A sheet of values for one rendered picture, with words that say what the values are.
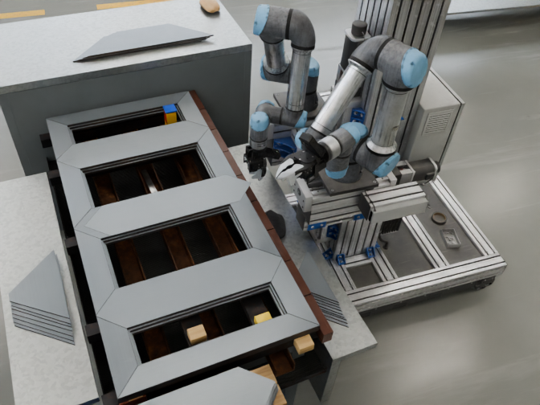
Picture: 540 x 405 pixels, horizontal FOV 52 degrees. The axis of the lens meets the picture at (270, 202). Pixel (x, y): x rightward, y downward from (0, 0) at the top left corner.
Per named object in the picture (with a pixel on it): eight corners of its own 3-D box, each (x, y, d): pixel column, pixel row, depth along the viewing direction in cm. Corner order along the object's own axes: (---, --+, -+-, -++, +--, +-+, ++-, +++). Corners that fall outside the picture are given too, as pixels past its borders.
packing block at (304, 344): (298, 355, 201) (300, 349, 198) (292, 343, 204) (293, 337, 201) (313, 349, 203) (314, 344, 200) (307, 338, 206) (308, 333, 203)
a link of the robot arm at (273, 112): (282, 116, 241) (277, 130, 234) (257, 111, 242) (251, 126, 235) (284, 100, 235) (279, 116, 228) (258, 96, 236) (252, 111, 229)
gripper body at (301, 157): (306, 186, 174) (331, 169, 180) (306, 164, 168) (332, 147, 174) (288, 175, 178) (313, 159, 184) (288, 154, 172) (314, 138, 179)
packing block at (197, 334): (191, 345, 201) (190, 340, 198) (187, 334, 204) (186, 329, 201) (206, 340, 202) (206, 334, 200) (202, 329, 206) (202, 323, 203)
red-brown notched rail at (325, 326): (321, 343, 206) (324, 335, 201) (187, 100, 306) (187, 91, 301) (331, 340, 207) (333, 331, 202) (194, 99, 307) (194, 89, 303)
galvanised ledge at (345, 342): (332, 363, 213) (333, 360, 210) (217, 154, 293) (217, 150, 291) (375, 346, 219) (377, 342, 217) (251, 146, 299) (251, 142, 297)
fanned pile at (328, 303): (322, 337, 217) (324, 332, 214) (281, 263, 241) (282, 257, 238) (349, 327, 221) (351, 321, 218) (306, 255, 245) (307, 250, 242)
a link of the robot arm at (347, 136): (359, 148, 188) (364, 128, 182) (338, 162, 183) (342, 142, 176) (342, 137, 192) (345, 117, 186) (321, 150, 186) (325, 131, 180)
